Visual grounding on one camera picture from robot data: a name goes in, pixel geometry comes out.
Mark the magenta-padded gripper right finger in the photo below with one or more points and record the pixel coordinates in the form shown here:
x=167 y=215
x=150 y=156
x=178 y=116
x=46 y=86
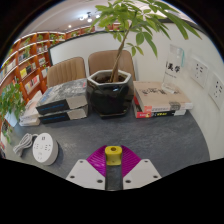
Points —
x=143 y=173

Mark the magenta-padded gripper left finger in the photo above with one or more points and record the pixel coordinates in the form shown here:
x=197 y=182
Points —
x=85 y=173

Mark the small yellow charger block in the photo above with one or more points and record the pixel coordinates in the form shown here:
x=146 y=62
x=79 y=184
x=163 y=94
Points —
x=113 y=155

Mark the round white power strip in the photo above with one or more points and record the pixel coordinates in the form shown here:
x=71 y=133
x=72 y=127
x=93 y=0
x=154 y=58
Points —
x=45 y=148

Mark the red and black book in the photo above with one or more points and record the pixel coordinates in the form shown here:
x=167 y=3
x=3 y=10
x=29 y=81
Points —
x=156 y=114

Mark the dark thick book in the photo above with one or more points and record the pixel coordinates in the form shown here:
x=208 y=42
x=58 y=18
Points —
x=63 y=116

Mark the white flat book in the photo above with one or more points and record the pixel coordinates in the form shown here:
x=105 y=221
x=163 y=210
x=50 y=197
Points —
x=29 y=122

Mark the beige cover book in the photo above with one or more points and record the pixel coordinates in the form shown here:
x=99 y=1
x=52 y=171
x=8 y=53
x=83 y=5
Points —
x=160 y=95

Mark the tall tree in black pot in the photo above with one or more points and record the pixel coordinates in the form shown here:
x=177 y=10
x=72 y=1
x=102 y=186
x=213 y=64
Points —
x=108 y=95

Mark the grey cover book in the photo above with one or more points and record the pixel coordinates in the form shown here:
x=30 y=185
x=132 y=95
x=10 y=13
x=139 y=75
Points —
x=65 y=93

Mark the leafy plant in white pot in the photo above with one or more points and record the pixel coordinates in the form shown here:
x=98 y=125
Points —
x=11 y=103

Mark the brown padded chair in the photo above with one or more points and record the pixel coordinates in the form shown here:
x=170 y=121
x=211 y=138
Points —
x=105 y=61
x=66 y=71

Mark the clear acrylic sign stand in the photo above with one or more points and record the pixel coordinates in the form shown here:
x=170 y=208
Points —
x=173 y=68

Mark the orange wooden bookshelf unit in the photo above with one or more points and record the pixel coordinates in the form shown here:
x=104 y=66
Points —
x=28 y=71

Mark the round recessed ceiling light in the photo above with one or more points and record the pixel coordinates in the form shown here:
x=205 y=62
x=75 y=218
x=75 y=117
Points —
x=69 y=25

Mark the black branched ceiling lamp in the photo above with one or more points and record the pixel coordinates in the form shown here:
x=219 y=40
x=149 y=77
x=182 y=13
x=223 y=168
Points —
x=89 y=19

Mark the white wall socket plate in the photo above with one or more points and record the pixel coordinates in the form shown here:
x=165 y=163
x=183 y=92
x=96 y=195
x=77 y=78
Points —
x=217 y=90
x=199 y=73

